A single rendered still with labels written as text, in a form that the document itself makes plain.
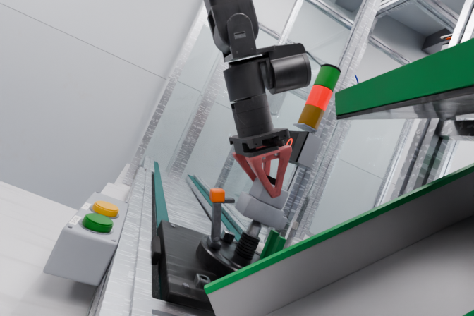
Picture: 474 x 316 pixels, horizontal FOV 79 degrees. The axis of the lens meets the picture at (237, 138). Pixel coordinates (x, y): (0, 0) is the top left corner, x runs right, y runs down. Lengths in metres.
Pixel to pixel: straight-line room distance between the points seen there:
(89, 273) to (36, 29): 2.79
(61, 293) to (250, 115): 0.36
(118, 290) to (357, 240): 0.23
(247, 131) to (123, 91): 2.38
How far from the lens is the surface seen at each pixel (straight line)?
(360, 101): 0.23
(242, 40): 0.41
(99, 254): 0.44
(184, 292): 0.35
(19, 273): 0.53
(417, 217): 0.30
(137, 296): 0.34
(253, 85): 0.42
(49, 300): 0.49
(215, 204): 0.44
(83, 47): 2.93
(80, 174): 2.83
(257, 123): 0.42
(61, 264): 0.45
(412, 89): 0.19
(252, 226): 0.46
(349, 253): 0.28
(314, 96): 0.70
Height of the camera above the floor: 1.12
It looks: 4 degrees up
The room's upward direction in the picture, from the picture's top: 23 degrees clockwise
